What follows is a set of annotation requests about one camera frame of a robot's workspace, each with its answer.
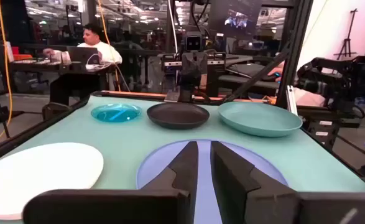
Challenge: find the black video camera rig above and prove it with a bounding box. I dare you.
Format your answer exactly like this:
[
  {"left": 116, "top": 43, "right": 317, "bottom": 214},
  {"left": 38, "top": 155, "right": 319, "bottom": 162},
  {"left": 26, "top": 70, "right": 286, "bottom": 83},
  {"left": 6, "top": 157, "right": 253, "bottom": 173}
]
[{"left": 293, "top": 39, "right": 365, "bottom": 114}]

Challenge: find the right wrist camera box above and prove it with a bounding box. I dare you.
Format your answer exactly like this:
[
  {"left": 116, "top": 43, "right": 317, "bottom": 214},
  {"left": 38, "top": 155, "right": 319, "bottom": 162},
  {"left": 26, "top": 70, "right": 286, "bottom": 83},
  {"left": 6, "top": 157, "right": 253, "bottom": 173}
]
[{"left": 184, "top": 30, "right": 203, "bottom": 52}]

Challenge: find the person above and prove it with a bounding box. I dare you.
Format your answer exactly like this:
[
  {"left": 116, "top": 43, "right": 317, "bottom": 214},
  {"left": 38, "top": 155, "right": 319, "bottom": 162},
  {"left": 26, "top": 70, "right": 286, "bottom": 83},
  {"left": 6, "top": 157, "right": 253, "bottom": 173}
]
[{"left": 42, "top": 23, "right": 123, "bottom": 106}]

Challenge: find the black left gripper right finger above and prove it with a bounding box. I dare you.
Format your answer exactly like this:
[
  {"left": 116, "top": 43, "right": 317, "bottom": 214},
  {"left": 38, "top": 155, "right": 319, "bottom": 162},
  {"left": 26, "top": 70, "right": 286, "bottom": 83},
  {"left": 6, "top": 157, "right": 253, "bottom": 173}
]
[{"left": 210, "top": 140, "right": 300, "bottom": 224}]

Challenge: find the person's hand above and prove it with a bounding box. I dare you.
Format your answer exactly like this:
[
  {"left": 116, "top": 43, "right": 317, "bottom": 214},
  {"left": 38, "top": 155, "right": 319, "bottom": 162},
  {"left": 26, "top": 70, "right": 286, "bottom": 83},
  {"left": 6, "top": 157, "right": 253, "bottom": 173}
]
[{"left": 267, "top": 61, "right": 285, "bottom": 82}]

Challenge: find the large periwinkle blue plastic plate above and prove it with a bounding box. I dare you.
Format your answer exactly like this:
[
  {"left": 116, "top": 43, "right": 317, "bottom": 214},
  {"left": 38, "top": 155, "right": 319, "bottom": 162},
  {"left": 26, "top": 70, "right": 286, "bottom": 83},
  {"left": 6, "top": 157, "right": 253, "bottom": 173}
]
[{"left": 136, "top": 139, "right": 289, "bottom": 224}]

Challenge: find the black plastic plate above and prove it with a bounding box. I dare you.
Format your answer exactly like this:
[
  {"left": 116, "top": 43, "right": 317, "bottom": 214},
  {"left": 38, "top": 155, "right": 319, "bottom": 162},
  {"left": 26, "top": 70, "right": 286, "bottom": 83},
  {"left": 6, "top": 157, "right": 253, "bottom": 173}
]
[{"left": 146, "top": 102, "right": 210, "bottom": 130}]

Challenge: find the wall display screen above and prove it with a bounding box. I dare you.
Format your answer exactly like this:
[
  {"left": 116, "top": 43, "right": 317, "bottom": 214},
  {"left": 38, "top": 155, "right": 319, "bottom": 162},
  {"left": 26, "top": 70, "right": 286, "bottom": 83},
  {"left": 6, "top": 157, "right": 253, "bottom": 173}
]
[{"left": 224, "top": 9, "right": 250, "bottom": 30}]

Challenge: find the black diagonal frame strut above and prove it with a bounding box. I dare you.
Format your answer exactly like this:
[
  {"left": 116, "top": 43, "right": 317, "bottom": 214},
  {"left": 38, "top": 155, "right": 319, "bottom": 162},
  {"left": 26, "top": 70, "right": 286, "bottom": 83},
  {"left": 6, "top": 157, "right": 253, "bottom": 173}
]
[{"left": 225, "top": 51, "right": 290, "bottom": 103}]

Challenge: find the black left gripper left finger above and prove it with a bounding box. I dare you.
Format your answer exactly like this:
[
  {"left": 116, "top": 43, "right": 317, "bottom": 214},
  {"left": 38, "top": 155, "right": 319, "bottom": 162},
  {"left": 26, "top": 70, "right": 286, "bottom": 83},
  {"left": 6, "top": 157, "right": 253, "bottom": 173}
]
[{"left": 141, "top": 141, "right": 200, "bottom": 224}]

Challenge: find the white plastic plate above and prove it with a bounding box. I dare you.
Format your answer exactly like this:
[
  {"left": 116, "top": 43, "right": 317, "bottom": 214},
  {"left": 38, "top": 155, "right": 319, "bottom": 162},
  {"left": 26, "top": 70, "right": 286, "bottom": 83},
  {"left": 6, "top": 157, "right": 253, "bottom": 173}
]
[{"left": 0, "top": 142, "right": 104, "bottom": 221}]

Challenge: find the dark office desk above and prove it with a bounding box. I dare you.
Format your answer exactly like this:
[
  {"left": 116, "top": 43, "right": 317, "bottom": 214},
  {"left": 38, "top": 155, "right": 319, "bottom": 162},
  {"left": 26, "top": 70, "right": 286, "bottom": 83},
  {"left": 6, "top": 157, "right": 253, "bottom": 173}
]
[{"left": 9, "top": 57, "right": 118, "bottom": 94}]

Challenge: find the black tripod stand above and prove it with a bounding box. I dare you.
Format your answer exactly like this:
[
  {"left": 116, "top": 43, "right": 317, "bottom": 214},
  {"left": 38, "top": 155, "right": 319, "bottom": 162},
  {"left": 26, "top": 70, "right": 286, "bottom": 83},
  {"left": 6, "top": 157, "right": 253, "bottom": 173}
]
[{"left": 333, "top": 8, "right": 359, "bottom": 60}]

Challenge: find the orange box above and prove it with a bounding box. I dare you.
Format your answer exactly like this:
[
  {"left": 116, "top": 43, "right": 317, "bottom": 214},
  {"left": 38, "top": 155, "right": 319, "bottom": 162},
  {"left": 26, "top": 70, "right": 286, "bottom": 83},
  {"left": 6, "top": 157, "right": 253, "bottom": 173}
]
[{"left": 12, "top": 53, "right": 34, "bottom": 62}]

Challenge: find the teal plastic plate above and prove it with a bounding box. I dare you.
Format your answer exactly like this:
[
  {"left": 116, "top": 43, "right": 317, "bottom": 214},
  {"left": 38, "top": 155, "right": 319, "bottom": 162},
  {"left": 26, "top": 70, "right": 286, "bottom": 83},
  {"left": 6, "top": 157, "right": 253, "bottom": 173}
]
[{"left": 217, "top": 101, "right": 303, "bottom": 138}]

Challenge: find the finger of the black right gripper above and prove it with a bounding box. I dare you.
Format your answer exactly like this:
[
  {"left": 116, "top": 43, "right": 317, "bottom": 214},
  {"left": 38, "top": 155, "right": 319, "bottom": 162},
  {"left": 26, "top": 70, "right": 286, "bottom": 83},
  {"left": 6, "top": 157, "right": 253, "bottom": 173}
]
[
  {"left": 194, "top": 52, "right": 208, "bottom": 90},
  {"left": 181, "top": 52, "right": 195, "bottom": 94}
]

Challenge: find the dark laptop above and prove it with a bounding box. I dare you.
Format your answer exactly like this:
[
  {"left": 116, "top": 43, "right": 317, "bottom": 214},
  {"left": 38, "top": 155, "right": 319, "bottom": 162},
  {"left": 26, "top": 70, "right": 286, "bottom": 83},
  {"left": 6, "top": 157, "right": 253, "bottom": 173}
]
[{"left": 66, "top": 46, "right": 101, "bottom": 65}]

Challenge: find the transparent blue plastic plate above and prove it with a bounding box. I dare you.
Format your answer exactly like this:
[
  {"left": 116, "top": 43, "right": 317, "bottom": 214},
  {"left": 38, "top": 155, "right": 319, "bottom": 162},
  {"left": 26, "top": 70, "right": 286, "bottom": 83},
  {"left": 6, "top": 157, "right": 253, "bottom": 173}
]
[{"left": 90, "top": 103, "right": 142, "bottom": 123}]

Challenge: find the black aluminium frame post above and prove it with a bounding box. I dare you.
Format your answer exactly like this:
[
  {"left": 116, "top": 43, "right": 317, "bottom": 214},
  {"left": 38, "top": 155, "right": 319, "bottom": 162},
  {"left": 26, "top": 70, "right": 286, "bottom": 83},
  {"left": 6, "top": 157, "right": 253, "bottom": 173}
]
[{"left": 275, "top": 0, "right": 314, "bottom": 110}]

